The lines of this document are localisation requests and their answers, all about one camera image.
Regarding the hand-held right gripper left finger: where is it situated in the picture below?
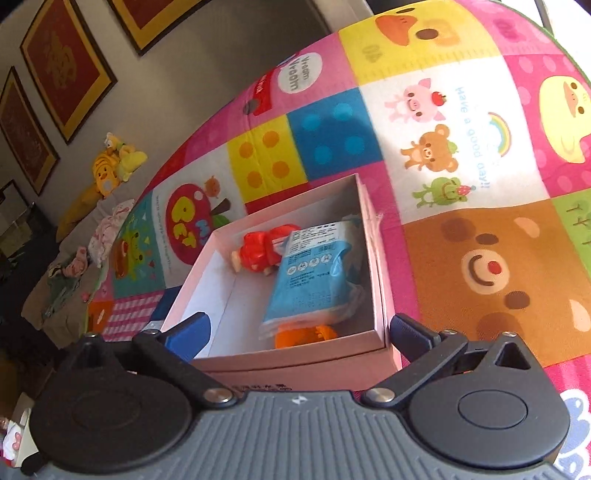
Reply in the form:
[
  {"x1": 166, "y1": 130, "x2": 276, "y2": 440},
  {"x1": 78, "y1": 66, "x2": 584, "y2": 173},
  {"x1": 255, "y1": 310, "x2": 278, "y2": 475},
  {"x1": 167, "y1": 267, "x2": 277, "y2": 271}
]
[{"x1": 69, "y1": 312, "x2": 237, "y2": 409}]

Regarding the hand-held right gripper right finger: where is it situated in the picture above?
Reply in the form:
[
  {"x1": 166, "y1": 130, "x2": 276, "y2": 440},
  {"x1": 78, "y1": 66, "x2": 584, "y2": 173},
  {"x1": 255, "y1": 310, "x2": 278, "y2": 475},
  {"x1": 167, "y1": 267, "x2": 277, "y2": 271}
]
[{"x1": 362, "y1": 313, "x2": 544, "y2": 408}]

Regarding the orange plastic toy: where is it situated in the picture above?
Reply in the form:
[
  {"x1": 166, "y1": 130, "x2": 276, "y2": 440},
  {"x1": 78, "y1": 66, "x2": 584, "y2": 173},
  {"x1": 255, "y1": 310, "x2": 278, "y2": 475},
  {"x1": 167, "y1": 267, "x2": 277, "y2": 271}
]
[{"x1": 274, "y1": 324, "x2": 338, "y2": 350}]

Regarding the red hooded doll toy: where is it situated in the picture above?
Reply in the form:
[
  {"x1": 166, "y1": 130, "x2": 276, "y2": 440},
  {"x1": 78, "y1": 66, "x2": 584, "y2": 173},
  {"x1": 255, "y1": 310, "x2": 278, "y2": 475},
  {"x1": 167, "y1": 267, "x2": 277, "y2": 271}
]
[{"x1": 231, "y1": 224, "x2": 302, "y2": 278}]

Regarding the blue plastic packet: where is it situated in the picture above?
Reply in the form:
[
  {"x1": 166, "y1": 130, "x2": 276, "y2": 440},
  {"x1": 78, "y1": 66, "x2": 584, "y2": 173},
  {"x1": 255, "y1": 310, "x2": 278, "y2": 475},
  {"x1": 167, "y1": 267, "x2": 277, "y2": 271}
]
[{"x1": 259, "y1": 220, "x2": 371, "y2": 341}]

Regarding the pink cardboard box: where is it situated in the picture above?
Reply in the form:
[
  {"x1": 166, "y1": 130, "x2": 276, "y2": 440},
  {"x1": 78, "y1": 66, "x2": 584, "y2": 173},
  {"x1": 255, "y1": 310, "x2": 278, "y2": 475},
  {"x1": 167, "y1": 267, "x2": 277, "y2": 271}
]
[{"x1": 159, "y1": 173, "x2": 403, "y2": 394}]

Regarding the colourful cartoon play mat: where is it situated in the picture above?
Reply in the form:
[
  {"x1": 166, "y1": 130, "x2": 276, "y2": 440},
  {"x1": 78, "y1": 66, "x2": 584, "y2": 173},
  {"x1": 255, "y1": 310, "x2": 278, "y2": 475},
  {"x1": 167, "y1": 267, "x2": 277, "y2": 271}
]
[{"x1": 85, "y1": 0, "x2": 591, "y2": 480}]

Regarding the white pink clothes pile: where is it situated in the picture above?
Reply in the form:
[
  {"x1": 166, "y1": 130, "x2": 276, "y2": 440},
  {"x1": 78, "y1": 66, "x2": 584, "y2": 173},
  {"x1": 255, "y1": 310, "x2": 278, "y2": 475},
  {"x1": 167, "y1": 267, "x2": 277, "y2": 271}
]
[{"x1": 88, "y1": 199, "x2": 136, "y2": 269}]

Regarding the green cloth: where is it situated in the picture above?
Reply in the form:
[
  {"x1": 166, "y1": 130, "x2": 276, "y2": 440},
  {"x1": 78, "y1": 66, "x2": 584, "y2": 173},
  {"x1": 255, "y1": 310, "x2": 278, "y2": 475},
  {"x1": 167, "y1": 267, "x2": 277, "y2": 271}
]
[{"x1": 41, "y1": 258, "x2": 100, "y2": 320}]

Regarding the beige sofa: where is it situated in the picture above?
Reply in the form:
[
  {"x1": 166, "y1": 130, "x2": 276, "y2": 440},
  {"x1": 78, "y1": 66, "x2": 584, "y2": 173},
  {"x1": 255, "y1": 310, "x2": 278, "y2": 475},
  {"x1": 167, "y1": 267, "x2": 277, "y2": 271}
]
[{"x1": 21, "y1": 185, "x2": 139, "y2": 350}]

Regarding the pink baby garment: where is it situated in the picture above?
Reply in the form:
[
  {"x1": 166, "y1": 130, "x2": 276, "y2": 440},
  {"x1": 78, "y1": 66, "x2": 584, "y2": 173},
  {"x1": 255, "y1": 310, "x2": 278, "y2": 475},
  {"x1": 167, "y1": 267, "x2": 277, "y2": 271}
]
[{"x1": 61, "y1": 247, "x2": 89, "y2": 278}]

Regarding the yellow pillow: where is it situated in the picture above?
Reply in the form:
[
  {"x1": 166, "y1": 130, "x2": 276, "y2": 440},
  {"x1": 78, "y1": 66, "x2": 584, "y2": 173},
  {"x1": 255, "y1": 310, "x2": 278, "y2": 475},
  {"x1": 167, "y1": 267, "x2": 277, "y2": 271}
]
[{"x1": 55, "y1": 185, "x2": 100, "y2": 241}]

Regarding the yellow tiger plush toy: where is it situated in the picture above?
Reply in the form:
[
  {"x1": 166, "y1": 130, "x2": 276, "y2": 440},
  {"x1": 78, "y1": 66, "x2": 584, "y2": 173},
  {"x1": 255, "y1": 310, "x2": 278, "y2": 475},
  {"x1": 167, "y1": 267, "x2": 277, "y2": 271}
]
[{"x1": 90, "y1": 148, "x2": 123, "y2": 198}]

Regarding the yellow green dog plush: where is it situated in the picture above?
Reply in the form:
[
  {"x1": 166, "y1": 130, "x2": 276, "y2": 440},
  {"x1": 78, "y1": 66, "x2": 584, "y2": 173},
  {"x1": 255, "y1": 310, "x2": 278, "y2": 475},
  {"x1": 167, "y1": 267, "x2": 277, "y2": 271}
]
[{"x1": 104, "y1": 133, "x2": 149, "y2": 182}]

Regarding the white pink packet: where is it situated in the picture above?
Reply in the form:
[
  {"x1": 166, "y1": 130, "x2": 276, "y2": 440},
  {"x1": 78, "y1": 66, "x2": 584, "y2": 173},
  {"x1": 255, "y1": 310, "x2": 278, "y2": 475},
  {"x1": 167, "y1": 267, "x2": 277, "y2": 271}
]
[{"x1": 0, "y1": 406, "x2": 38, "y2": 468}]

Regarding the dark glass cabinet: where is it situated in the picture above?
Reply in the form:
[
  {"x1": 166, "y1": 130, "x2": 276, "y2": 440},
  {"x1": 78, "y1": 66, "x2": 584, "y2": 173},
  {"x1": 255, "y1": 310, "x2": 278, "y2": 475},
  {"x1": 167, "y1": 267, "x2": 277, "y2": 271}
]
[{"x1": 0, "y1": 180, "x2": 34, "y2": 260}]

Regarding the red gold framed picture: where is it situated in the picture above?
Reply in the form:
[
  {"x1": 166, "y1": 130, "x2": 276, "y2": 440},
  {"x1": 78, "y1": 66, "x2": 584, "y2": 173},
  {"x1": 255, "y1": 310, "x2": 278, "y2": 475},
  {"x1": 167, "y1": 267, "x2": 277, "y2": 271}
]
[
  {"x1": 21, "y1": 0, "x2": 118, "y2": 145},
  {"x1": 0, "y1": 67, "x2": 61, "y2": 195},
  {"x1": 107, "y1": 0, "x2": 211, "y2": 56}
]

